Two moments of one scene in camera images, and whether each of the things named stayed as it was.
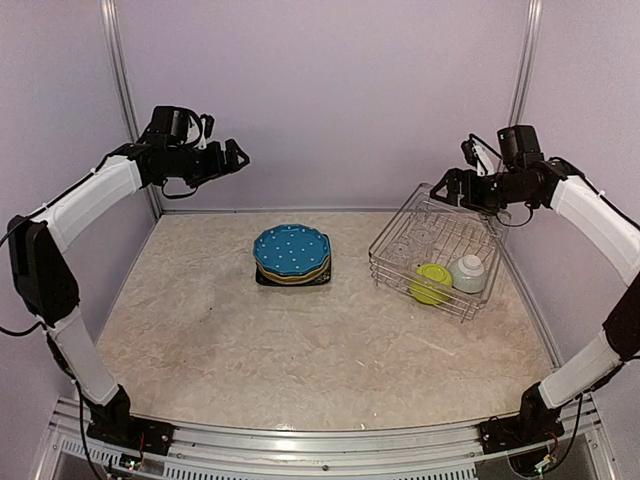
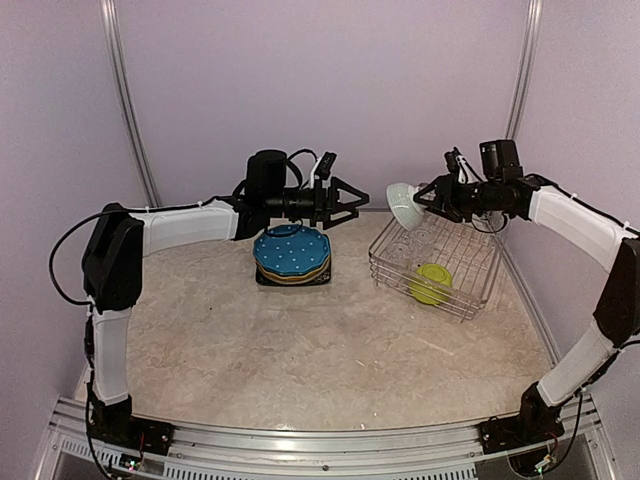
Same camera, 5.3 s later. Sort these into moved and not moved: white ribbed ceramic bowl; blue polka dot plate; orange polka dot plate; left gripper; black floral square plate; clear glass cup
Moved: white ribbed ceramic bowl; left gripper
Not moved: blue polka dot plate; orange polka dot plate; black floral square plate; clear glass cup
